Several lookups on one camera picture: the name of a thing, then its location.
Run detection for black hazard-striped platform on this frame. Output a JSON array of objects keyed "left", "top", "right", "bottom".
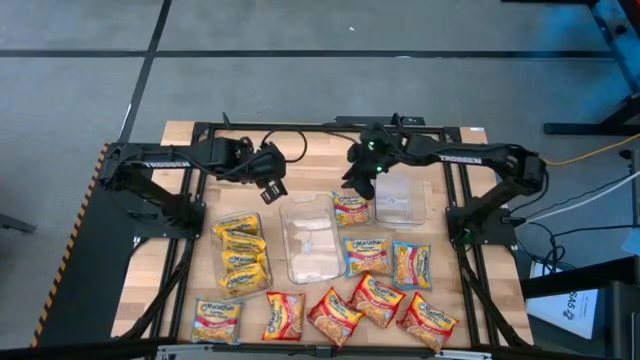
[{"left": 32, "top": 142, "right": 151, "bottom": 349}]

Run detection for white cable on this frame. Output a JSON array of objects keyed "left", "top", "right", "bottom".
[{"left": 519, "top": 170, "right": 640, "bottom": 224}]

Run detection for black cart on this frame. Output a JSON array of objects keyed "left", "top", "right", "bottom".
[{"left": 519, "top": 255, "right": 640, "bottom": 360}]

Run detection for black furniture foot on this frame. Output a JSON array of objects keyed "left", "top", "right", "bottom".
[{"left": 0, "top": 213, "right": 37, "bottom": 235}]

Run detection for white metal bar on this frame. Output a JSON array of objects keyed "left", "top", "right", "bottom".
[{"left": 433, "top": 349, "right": 494, "bottom": 360}]

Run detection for clear plastic bin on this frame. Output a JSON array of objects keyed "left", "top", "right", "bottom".
[
  {"left": 278, "top": 193, "right": 347, "bottom": 285},
  {"left": 373, "top": 172, "right": 428, "bottom": 227},
  {"left": 209, "top": 211, "right": 274, "bottom": 301}
]

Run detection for red Maruchan noodle pack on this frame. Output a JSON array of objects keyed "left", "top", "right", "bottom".
[
  {"left": 347, "top": 272, "right": 407, "bottom": 329},
  {"left": 261, "top": 291, "right": 307, "bottom": 343},
  {"left": 306, "top": 286, "right": 365, "bottom": 349},
  {"left": 396, "top": 291, "right": 460, "bottom": 352}
]

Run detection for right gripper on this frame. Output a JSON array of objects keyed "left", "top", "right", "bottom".
[{"left": 342, "top": 127, "right": 401, "bottom": 202}]

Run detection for black floor cable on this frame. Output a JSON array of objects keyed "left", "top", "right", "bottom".
[{"left": 514, "top": 222, "right": 640, "bottom": 274}]

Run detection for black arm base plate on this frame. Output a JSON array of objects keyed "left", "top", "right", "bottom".
[
  {"left": 133, "top": 198, "right": 207, "bottom": 240},
  {"left": 446, "top": 204, "right": 517, "bottom": 247}
]

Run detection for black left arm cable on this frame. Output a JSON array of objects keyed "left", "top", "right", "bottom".
[{"left": 259, "top": 129, "right": 309, "bottom": 164}]

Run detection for light blue sheet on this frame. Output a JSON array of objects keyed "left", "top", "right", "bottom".
[{"left": 621, "top": 225, "right": 640, "bottom": 257}]

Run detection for blue Maruchan noodle pack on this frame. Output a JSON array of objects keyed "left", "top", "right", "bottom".
[
  {"left": 391, "top": 240, "right": 433, "bottom": 292},
  {"left": 191, "top": 298, "right": 244, "bottom": 345},
  {"left": 331, "top": 191, "right": 374, "bottom": 227},
  {"left": 342, "top": 236, "right": 392, "bottom": 279}
]

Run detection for black stand frame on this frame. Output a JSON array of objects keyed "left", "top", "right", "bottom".
[{"left": 499, "top": 0, "right": 640, "bottom": 136}]

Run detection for yellow cable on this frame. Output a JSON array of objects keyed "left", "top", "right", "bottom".
[{"left": 543, "top": 130, "right": 640, "bottom": 167}]

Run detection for white paper sign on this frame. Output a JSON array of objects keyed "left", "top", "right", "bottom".
[{"left": 526, "top": 259, "right": 600, "bottom": 341}]

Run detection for black aluminium table frame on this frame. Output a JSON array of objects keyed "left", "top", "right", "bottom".
[{"left": 112, "top": 115, "right": 536, "bottom": 360}]

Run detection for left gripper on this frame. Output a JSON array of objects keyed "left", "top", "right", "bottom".
[{"left": 248, "top": 143, "right": 289, "bottom": 205}]

